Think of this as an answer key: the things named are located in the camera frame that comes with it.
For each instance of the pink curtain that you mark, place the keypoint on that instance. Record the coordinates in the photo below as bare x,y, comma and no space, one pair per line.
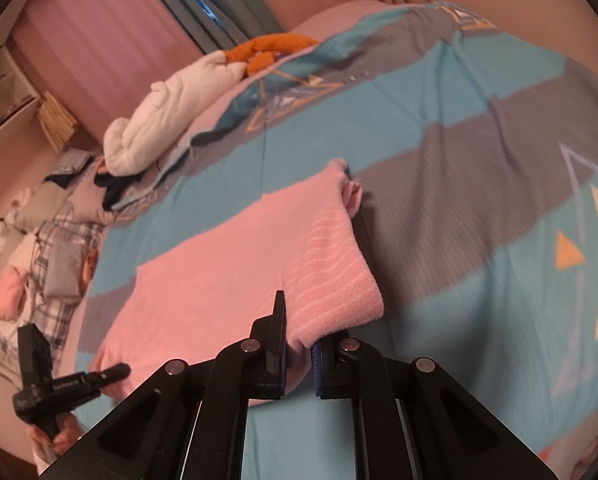
104,20

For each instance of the orange garment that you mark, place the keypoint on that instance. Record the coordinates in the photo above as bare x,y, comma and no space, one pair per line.
264,50

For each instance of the grey blue curtain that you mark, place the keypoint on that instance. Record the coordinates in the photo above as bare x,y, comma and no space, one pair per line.
239,5

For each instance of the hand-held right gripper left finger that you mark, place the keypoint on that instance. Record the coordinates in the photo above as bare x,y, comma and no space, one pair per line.
279,355

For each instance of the yellow fringed item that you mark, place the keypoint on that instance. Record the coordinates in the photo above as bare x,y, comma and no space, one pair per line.
59,120

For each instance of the pink ribbed sweater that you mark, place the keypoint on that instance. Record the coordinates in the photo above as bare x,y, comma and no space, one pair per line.
204,285

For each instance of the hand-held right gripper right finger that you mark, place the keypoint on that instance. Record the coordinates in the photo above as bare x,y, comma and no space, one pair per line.
316,370

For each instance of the blue grey patterned bed cover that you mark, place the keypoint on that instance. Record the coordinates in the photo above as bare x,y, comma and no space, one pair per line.
454,185

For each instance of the person's left hand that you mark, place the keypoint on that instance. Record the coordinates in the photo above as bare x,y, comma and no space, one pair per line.
71,430

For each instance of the pile of clothes beside bed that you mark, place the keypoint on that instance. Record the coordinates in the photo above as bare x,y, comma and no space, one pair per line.
54,240

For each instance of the pink soft cloth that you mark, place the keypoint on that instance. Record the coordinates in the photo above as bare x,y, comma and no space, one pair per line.
11,292

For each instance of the grey striped cloth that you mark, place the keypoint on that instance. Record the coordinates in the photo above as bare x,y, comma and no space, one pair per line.
69,167

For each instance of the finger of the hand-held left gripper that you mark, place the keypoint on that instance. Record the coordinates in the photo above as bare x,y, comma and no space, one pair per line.
109,375

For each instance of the white fluffy garment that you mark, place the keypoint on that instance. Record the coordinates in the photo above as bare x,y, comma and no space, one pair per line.
169,105

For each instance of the cardboard box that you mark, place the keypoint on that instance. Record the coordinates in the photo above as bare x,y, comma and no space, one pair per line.
4,90

